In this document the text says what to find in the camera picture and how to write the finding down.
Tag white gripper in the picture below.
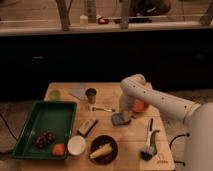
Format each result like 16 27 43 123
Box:
119 94 135 121

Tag blue sponge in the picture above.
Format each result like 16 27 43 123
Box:
111 113 130 126

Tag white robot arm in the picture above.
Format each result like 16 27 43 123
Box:
119 74 213 171

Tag orange fruit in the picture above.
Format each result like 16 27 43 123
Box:
132 99 148 113

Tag silver fork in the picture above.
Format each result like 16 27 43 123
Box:
91 107 116 112

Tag grey metal cup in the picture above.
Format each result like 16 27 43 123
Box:
85 88 97 104

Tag black whiteboard eraser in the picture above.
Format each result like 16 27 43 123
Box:
77 118 98 137

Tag grey cloth piece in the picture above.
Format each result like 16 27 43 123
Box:
69 83 86 100

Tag yellow corn cob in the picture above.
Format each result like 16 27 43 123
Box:
90 144 112 159

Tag dark brown plate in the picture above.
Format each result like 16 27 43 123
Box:
89 135 118 165

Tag white bowl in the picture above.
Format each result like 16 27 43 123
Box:
67 136 86 156

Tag green plastic tray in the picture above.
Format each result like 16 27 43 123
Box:
12 101 77 160

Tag red object on shelf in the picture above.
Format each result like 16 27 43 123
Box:
98 18 109 24

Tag dark grapes bunch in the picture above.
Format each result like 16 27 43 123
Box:
32 132 56 149

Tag white bottle on shelf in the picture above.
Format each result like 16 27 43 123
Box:
80 15 88 26

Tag black cable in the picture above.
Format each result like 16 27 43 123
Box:
168 132 190 167

